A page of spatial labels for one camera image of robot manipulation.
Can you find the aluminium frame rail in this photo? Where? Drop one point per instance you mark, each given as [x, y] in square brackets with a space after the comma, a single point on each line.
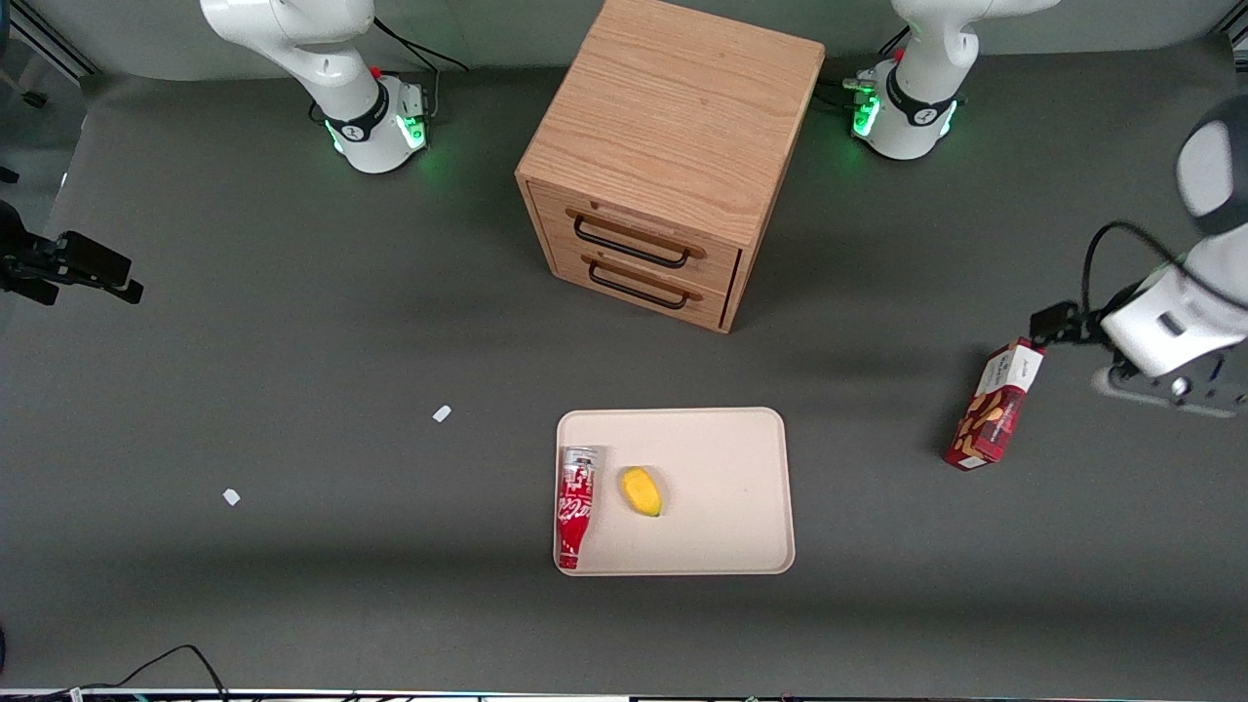
[54, 41]

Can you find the beige plastic tray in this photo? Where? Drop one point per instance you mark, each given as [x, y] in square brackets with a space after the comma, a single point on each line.
[721, 487]

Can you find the red cola bottle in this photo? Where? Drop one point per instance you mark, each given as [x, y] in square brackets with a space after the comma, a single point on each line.
[575, 502]

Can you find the red cookie box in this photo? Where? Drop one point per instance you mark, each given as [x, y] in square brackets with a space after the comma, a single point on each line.
[990, 419]

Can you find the wooden drawer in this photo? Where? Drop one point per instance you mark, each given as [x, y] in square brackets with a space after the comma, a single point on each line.
[634, 288]
[634, 229]

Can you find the wooden drawer cabinet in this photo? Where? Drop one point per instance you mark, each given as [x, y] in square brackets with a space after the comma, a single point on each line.
[673, 107]

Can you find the yellow lemon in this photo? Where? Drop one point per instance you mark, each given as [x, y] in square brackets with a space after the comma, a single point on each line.
[642, 492]

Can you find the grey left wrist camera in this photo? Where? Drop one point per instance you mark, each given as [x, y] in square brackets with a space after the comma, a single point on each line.
[1170, 395]

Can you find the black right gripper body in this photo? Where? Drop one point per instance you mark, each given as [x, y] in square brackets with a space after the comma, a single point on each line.
[37, 263]

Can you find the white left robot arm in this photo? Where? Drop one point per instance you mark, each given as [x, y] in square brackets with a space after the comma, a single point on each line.
[912, 117]

